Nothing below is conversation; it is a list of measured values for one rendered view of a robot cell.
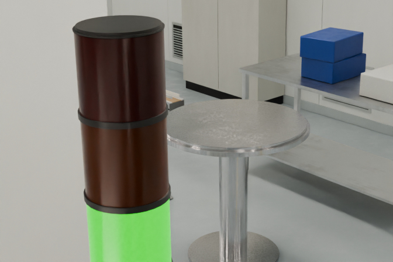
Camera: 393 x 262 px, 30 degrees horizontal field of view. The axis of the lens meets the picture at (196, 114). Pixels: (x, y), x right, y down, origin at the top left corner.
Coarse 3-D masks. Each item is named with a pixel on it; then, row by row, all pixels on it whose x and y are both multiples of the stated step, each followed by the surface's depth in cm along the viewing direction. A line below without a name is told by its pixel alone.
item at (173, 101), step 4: (168, 92) 501; (172, 92) 498; (168, 96) 491; (172, 96) 489; (176, 96) 499; (168, 100) 494; (172, 100) 494; (176, 100) 493; (180, 100) 493; (168, 104) 488; (172, 104) 489; (176, 104) 491; (180, 104) 494; (168, 108) 490; (172, 108) 490
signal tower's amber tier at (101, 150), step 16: (96, 128) 39; (144, 128) 40; (160, 128) 40; (96, 144) 40; (112, 144) 39; (128, 144) 39; (144, 144) 40; (160, 144) 41; (96, 160) 40; (112, 160) 40; (128, 160) 40; (144, 160) 40; (160, 160) 41; (96, 176) 40; (112, 176) 40; (128, 176) 40; (144, 176) 40; (160, 176) 41; (96, 192) 41; (112, 192) 40; (128, 192) 40; (144, 192) 41; (160, 192) 41
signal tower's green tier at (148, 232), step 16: (160, 208) 42; (96, 224) 42; (112, 224) 41; (128, 224) 41; (144, 224) 41; (160, 224) 42; (96, 240) 42; (112, 240) 41; (128, 240) 41; (144, 240) 42; (160, 240) 42; (96, 256) 42; (112, 256) 42; (128, 256) 42; (144, 256) 42; (160, 256) 43
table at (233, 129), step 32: (192, 128) 440; (224, 128) 439; (256, 128) 438; (288, 128) 437; (224, 160) 453; (224, 192) 460; (224, 224) 467; (192, 256) 475; (224, 256) 475; (256, 256) 474
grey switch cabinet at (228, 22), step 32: (192, 0) 795; (224, 0) 756; (256, 0) 721; (192, 32) 807; (224, 32) 767; (256, 32) 731; (192, 64) 820; (224, 64) 779; (224, 96) 794; (256, 96) 752
